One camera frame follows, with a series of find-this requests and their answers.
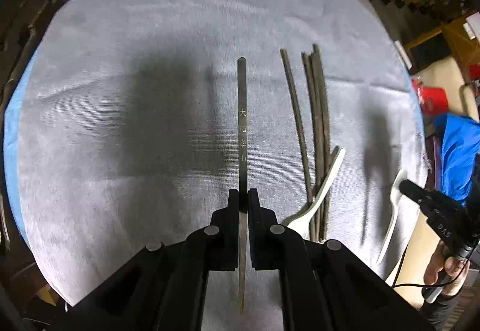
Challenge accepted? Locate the white plastic spoon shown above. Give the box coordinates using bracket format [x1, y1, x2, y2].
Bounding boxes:
[377, 169, 408, 264]
[283, 146, 346, 242]

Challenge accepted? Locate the dark wooden chopstick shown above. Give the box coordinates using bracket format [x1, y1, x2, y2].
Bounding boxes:
[238, 57, 248, 315]

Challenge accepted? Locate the person right hand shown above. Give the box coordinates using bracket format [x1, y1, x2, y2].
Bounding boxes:
[423, 240, 472, 297]

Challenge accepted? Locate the blue cloth garment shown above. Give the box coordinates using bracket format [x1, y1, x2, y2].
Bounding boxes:
[433, 113, 479, 203]

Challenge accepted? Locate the red plastic container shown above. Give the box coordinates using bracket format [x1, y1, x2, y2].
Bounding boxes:
[412, 78, 449, 116]

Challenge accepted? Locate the grey towel cloth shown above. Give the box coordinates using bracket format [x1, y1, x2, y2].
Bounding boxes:
[16, 0, 429, 331]

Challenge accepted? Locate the blue table cover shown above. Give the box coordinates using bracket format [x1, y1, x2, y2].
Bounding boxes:
[3, 51, 38, 241]

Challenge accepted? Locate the black cable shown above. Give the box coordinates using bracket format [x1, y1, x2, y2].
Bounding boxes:
[389, 240, 472, 290]

